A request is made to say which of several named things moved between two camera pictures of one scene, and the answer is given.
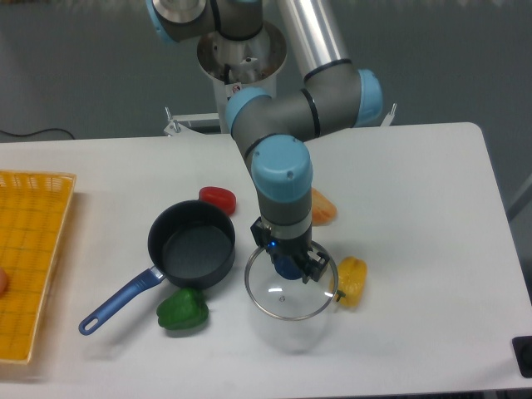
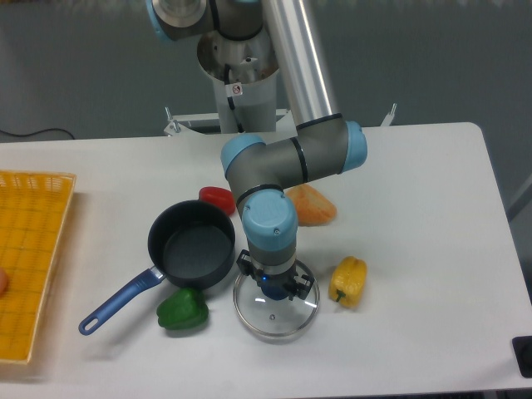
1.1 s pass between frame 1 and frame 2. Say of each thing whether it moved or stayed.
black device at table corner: stayed
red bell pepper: stayed
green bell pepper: stayed
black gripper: moved
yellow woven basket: stayed
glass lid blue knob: moved
